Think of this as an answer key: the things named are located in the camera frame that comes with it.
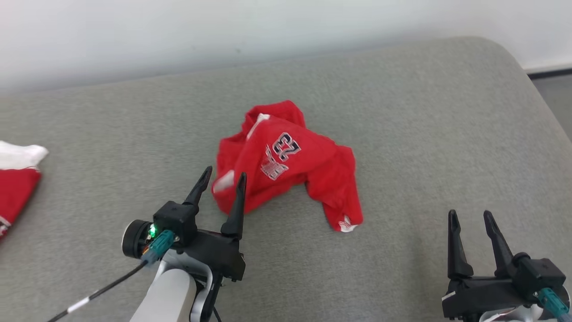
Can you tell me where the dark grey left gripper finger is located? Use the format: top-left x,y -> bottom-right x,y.
182,166 -> 213,206
220,172 -> 247,239

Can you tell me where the black left camera cable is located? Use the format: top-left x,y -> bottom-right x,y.
47,230 -> 176,322

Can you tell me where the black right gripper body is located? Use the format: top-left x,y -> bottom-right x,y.
442,274 -> 539,322

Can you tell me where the dark wall baseboard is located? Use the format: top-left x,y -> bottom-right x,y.
526,67 -> 572,80

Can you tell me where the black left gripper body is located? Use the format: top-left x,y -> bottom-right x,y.
179,229 -> 247,283

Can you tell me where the red basketball shorts number 23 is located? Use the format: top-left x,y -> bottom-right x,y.
211,100 -> 364,233

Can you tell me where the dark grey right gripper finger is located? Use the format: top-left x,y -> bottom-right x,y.
483,211 -> 515,279
447,209 -> 474,280

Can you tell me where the red and white basketball jersey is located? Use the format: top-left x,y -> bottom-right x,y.
0,141 -> 49,240

